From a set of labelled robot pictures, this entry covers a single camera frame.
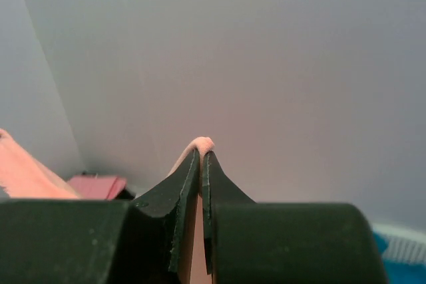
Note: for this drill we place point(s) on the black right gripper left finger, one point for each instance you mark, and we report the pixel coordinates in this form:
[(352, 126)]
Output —
[(146, 240)]

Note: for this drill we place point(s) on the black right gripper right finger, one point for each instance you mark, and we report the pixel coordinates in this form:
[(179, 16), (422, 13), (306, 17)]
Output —
[(312, 242)]

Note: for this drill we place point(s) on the salmon pink t-shirt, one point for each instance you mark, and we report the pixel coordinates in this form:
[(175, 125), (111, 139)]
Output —
[(23, 176)]

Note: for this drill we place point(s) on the folded pink t-shirt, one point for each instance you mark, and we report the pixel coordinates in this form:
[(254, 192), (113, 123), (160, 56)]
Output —
[(97, 187)]

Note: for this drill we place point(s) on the blue t-shirt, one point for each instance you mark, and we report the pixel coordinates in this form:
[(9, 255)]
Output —
[(400, 272)]

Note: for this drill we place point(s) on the white perforated plastic basket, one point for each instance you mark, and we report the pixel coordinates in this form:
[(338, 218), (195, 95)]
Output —
[(404, 245)]

